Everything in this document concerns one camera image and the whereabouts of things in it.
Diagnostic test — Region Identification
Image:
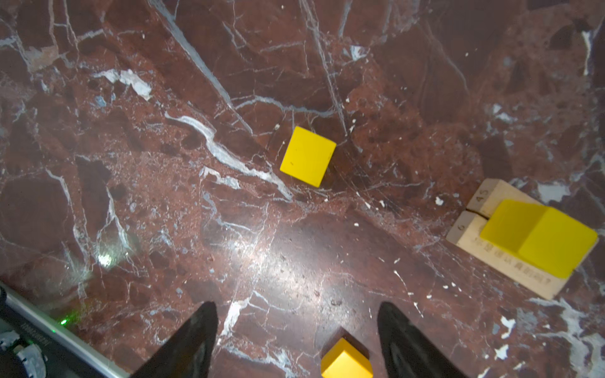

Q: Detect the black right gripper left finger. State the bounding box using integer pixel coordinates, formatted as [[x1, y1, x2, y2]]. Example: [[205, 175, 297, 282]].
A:
[[132, 302, 218, 377]]

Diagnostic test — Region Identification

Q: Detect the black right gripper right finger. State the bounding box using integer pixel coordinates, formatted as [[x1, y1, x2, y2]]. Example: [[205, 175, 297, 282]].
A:
[[377, 302, 465, 378]]

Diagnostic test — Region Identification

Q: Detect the natural wood long block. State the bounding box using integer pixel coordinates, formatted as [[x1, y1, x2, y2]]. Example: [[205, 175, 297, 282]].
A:
[[446, 210, 569, 300]]

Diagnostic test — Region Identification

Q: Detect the orange yellow small cube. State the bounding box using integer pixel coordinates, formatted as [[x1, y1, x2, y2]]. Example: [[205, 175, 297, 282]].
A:
[[321, 338, 373, 378]]

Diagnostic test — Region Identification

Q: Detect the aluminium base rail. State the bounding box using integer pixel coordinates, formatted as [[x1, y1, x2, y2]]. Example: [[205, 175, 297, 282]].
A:
[[1, 284, 129, 377]]

